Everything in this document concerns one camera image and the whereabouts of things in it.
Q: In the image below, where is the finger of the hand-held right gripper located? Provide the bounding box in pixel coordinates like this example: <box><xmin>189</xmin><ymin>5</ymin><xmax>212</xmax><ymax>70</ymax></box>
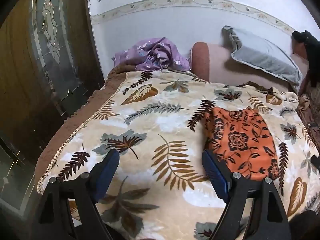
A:
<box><xmin>310</xmin><ymin>154</ymin><xmax>320</xmax><ymax>173</ymax></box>

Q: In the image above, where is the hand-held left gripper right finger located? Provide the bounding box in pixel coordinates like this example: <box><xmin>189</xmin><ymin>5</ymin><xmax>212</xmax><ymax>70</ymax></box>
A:
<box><xmin>201</xmin><ymin>149</ymin><xmax>292</xmax><ymax>240</ymax></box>

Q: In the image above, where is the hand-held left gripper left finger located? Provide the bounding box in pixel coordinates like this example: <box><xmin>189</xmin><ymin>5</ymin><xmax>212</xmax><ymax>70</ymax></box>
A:
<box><xmin>32</xmin><ymin>149</ymin><xmax>120</xmax><ymax>240</ymax></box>

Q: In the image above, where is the orange floral cloth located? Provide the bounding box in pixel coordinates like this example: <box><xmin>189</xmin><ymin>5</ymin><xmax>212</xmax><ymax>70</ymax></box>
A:
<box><xmin>203</xmin><ymin>106</ymin><xmax>280</xmax><ymax>180</ymax></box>

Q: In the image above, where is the leaf print blanket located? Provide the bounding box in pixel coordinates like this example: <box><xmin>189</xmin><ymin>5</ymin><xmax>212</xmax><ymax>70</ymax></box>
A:
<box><xmin>35</xmin><ymin>65</ymin><xmax>320</xmax><ymax>240</ymax></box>

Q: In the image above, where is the wooden glass panel door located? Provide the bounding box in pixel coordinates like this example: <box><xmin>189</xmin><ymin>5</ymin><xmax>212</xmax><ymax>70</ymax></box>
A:
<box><xmin>0</xmin><ymin>0</ymin><xmax>105</xmax><ymax>220</ymax></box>

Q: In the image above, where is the pink bolster pillow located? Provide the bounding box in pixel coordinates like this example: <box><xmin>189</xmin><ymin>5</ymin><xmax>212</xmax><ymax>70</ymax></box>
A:
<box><xmin>190</xmin><ymin>41</ymin><xmax>310</xmax><ymax>85</ymax></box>

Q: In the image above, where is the black cloth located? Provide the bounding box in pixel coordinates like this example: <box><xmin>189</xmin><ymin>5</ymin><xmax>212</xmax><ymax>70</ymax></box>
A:
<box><xmin>291</xmin><ymin>30</ymin><xmax>320</xmax><ymax>88</ymax></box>

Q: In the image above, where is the grey frilled pillow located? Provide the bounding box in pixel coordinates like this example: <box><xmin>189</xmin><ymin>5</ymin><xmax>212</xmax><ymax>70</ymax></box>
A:
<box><xmin>221</xmin><ymin>25</ymin><xmax>303</xmax><ymax>85</ymax></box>

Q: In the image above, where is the purple floral cloth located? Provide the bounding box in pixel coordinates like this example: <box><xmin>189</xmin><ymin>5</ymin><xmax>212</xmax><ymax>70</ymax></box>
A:
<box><xmin>111</xmin><ymin>37</ymin><xmax>191</xmax><ymax>71</ymax></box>

